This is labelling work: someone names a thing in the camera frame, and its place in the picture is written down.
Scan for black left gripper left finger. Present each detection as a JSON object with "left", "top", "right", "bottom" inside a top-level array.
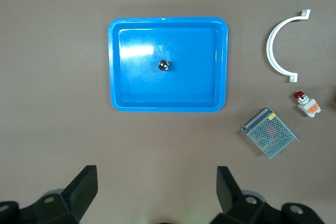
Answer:
[{"left": 0, "top": 165, "right": 99, "bottom": 224}]

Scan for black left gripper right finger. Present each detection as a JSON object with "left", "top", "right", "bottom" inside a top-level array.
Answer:
[{"left": 216, "top": 166, "right": 327, "bottom": 224}]

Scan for metal mesh power supply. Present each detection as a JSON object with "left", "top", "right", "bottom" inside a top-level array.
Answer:
[{"left": 241, "top": 108, "right": 300, "bottom": 159}]

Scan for blue plastic tray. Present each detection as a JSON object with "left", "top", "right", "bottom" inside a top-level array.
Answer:
[{"left": 107, "top": 17, "right": 229, "bottom": 113}]

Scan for large white pipe clamp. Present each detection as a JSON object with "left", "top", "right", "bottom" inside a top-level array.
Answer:
[{"left": 266, "top": 9, "right": 311, "bottom": 83}]

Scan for red push button switch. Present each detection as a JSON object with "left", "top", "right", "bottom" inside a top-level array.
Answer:
[{"left": 293, "top": 91, "right": 322, "bottom": 119}]

